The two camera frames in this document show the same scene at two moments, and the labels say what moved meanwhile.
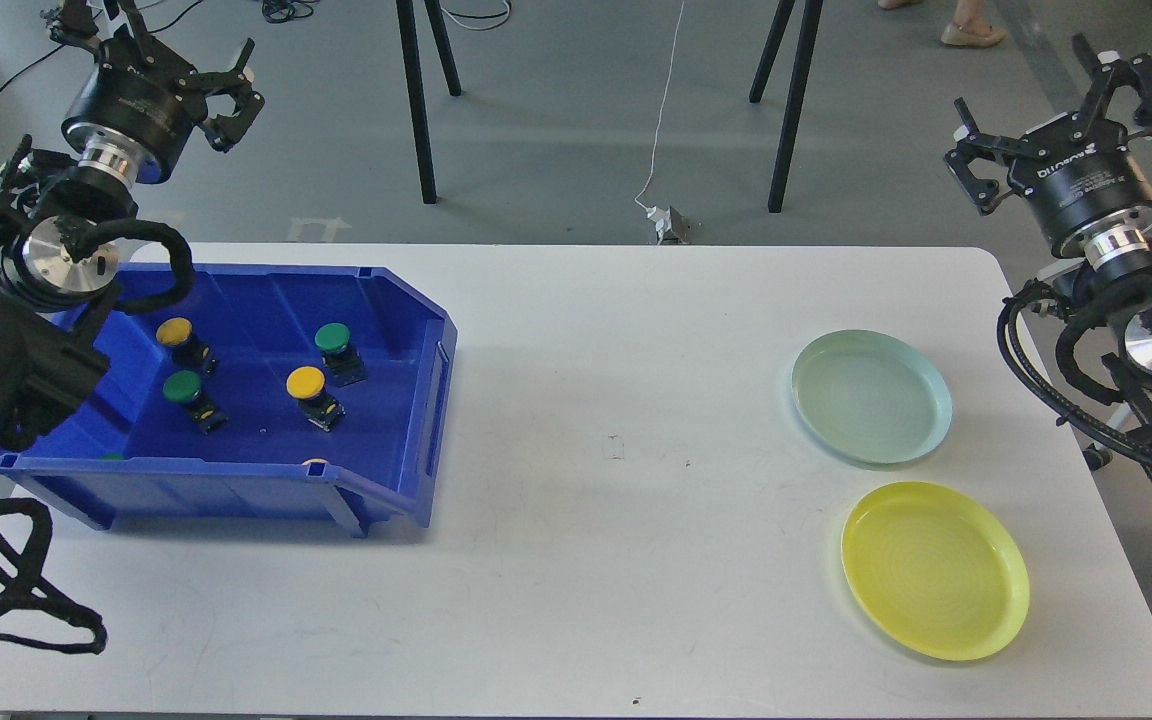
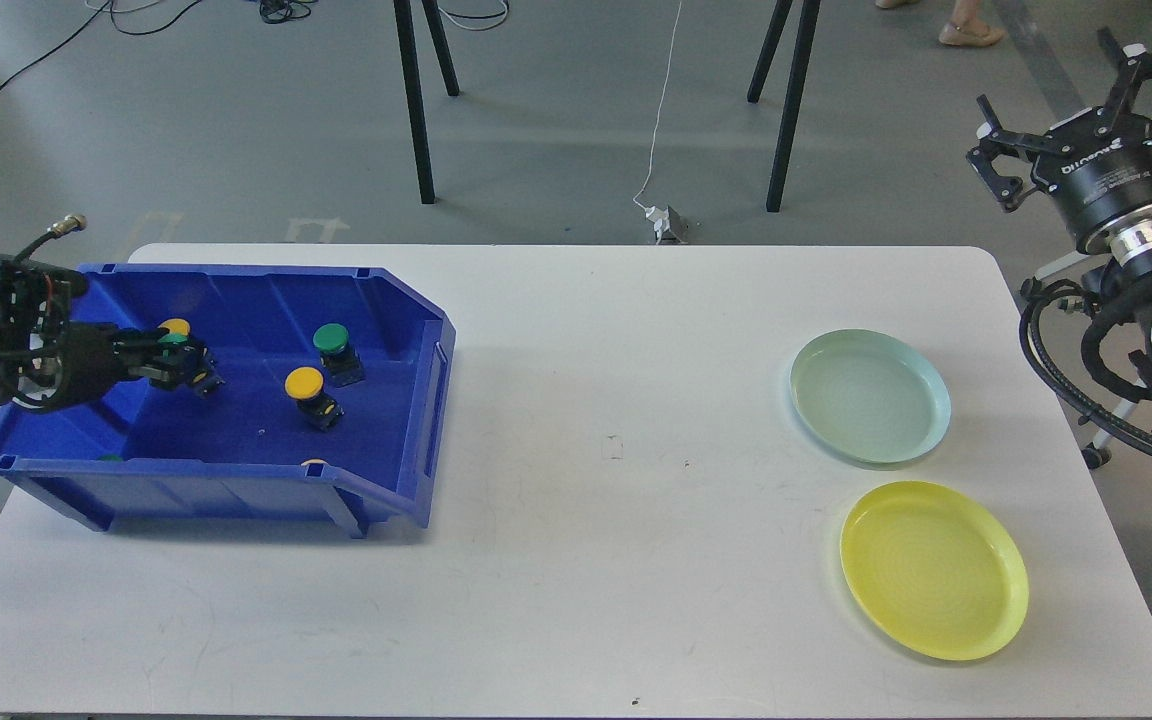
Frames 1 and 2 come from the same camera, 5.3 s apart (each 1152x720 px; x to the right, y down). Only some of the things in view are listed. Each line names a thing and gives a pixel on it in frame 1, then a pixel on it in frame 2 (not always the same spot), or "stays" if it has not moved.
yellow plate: x=936 y=569 stays
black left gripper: x=143 y=103 → x=94 y=356
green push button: x=184 y=387 → x=172 y=338
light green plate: x=870 y=397 stays
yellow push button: x=307 y=384 stays
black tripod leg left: x=416 y=79 stays
